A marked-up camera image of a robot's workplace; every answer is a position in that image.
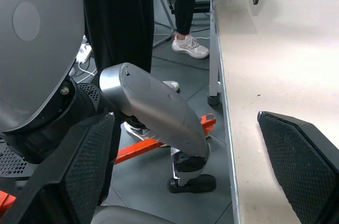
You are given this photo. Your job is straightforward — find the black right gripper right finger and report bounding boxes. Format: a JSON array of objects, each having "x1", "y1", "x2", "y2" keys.
[{"x1": 257, "y1": 111, "x2": 339, "y2": 224}]

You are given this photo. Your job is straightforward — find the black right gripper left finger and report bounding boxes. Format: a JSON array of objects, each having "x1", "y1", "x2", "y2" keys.
[{"x1": 0, "y1": 112, "x2": 115, "y2": 224}]

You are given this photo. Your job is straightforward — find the black robot waist joint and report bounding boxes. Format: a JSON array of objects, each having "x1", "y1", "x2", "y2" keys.
[{"x1": 0, "y1": 77, "x2": 112, "y2": 164}]

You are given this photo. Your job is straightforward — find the orange metal bar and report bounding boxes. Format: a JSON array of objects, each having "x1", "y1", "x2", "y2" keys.
[{"x1": 113, "y1": 113, "x2": 217, "y2": 166}]

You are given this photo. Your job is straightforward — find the white sneaker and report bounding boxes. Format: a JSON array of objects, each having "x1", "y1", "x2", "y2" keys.
[
  {"x1": 123, "y1": 122, "x2": 170, "y2": 148},
  {"x1": 171, "y1": 32, "x2": 210, "y2": 59},
  {"x1": 162, "y1": 80, "x2": 180, "y2": 93}
]

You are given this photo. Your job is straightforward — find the black perforated plate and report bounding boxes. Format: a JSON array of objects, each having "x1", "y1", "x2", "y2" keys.
[{"x1": 0, "y1": 146, "x2": 38, "y2": 177}]

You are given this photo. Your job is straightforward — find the silver robot thigh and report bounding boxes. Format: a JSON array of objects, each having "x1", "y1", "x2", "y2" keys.
[
  {"x1": 90, "y1": 204, "x2": 173, "y2": 224},
  {"x1": 99, "y1": 62, "x2": 210, "y2": 159}
]

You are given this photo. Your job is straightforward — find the orange part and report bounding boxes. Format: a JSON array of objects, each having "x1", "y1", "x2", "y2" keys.
[{"x1": 0, "y1": 190, "x2": 17, "y2": 209}]

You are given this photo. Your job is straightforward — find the white power strip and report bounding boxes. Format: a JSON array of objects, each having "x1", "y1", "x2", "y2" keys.
[{"x1": 75, "y1": 35, "x2": 93, "y2": 64}]

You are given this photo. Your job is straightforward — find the robot lower leg black foot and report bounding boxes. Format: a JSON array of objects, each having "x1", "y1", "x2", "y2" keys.
[{"x1": 167, "y1": 144, "x2": 217, "y2": 194}]

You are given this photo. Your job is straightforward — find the silver robot torso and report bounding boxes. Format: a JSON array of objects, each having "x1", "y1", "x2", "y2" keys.
[{"x1": 0, "y1": 0, "x2": 86, "y2": 132}]

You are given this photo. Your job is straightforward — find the grey metal table leg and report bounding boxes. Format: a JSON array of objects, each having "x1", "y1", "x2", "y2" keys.
[{"x1": 207, "y1": 0, "x2": 224, "y2": 106}]

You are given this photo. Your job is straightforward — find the person in black wide trousers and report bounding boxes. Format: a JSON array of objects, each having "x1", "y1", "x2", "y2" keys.
[{"x1": 79, "y1": 0, "x2": 155, "y2": 79}]

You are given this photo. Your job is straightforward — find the black stand legs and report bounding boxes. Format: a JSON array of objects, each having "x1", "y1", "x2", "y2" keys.
[{"x1": 153, "y1": 0, "x2": 179, "y2": 49}]

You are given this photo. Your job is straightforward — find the white cable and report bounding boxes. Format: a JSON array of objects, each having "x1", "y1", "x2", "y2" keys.
[{"x1": 69, "y1": 58, "x2": 98, "y2": 84}]

